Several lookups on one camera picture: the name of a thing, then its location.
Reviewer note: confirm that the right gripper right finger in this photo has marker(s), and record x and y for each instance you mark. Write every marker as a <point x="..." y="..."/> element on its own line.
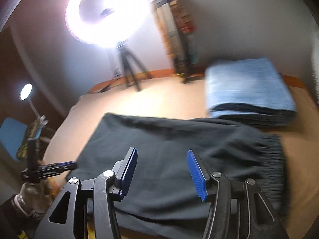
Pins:
<point x="237" y="209"/>

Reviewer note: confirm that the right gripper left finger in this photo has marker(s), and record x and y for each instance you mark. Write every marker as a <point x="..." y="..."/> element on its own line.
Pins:
<point x="67" y="215"/>

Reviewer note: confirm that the dark green pants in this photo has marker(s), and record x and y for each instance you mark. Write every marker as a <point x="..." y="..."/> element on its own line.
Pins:
<point x="162" y="200"/>

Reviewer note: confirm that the right forearm dark sleeve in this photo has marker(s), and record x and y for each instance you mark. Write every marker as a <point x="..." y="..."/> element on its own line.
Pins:
<point x="15" y="224"/>

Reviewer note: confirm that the left gloved hand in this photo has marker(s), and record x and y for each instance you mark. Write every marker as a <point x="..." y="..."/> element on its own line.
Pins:
<point x="35" y="197"/>

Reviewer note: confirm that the blue round chair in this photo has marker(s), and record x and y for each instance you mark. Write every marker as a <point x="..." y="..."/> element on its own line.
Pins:
<point x="12" y="135"/>

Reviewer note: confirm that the small desk lamp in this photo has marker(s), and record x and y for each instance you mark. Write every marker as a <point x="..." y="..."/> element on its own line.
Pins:
<point x="25" y="94"/>

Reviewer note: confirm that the folded light blue cloth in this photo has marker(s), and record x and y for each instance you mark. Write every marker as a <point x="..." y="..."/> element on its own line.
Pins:
<point x="249" y="91"/>

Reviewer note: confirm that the black tripod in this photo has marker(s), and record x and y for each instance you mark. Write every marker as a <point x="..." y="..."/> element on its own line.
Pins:
<point x="126" y="69"/>

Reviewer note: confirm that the folded silver tripod stand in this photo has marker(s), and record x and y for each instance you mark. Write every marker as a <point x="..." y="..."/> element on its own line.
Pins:
<point x="177" y="29"/>

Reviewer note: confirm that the ring light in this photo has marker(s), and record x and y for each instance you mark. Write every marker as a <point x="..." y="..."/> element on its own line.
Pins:
<point x="105" y="23"/>

